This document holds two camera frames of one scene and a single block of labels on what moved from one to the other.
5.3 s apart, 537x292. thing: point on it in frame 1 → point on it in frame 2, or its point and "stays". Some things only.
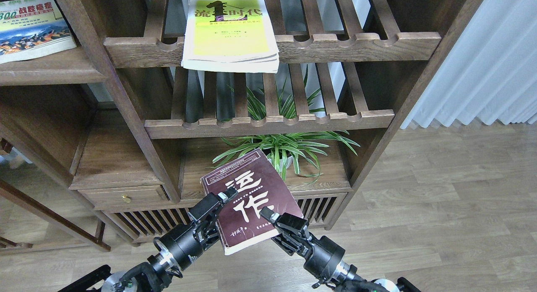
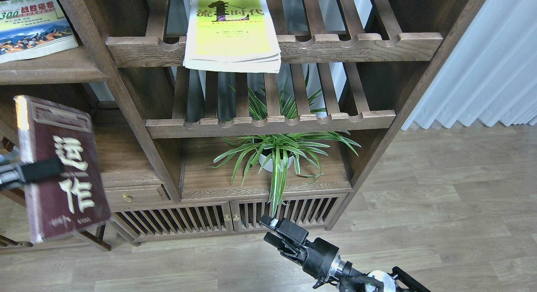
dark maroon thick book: x=240 y=222 → x=77 y=201
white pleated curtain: x=488 y=69 stays
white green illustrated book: x=31 y=27 stays
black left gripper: x=186 y=243 → x=14 y=174
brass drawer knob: x=126 y=198 stays
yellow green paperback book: x=230 y=33 stays
